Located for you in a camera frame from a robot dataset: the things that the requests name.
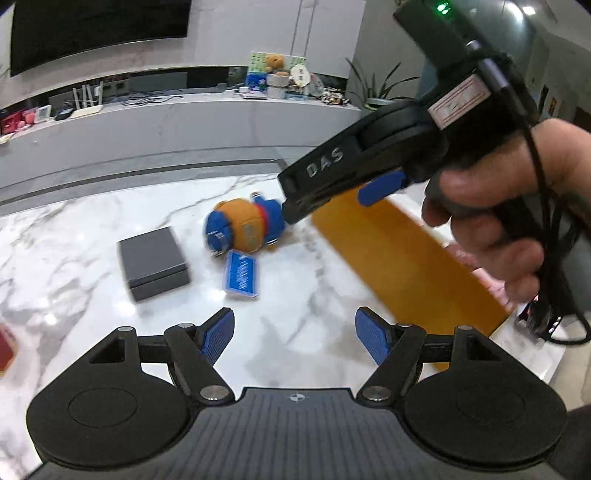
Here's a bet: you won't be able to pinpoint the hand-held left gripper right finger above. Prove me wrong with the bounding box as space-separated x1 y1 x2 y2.
355 306 504 404

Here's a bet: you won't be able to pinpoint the pink items box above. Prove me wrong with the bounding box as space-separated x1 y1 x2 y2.
0 110 37 134

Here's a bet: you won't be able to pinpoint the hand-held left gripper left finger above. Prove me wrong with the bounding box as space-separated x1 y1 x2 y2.
88 307 236 402

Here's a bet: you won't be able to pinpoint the black television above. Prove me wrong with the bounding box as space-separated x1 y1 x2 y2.
10 0 192 77

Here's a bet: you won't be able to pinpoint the white marble tv console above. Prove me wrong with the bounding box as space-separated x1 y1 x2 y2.
0 90 363 195

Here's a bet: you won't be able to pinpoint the leafy plant white pot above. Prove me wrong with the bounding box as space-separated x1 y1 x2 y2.
344 58 421 116

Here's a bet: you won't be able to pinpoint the yellow bench seat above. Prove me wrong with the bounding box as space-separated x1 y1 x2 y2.
311 194 511 340

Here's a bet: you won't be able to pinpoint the black console cables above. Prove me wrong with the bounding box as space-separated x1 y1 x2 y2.
121 91 185 107

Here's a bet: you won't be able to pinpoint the green printed card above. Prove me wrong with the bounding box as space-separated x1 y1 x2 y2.
249 51 308 75

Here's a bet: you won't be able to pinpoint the white router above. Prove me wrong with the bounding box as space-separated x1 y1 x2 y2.
69 82 105 116

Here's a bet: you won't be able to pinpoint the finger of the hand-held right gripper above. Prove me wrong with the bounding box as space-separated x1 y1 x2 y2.
281 159 410 226
277 133 365 201

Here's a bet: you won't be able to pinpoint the black red small device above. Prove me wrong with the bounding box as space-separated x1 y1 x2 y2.
517 298 561 340

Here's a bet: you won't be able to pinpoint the tea bottle red label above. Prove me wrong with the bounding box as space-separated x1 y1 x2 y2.
0 323 19 372

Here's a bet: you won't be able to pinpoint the blue patterned box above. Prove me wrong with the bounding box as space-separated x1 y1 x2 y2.
245 71 269 95

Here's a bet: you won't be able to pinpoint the person's right hand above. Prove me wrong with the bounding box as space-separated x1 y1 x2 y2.
421 119 591 305

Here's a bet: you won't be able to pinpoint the orange blue plush toy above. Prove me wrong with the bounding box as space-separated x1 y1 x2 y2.
203 193 287 261

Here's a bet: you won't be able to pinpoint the blue plastic card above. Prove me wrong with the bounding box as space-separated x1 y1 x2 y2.
222 249 262 301

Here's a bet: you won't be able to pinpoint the dark grey lidded box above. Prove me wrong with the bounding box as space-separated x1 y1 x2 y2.
117 226 191 303

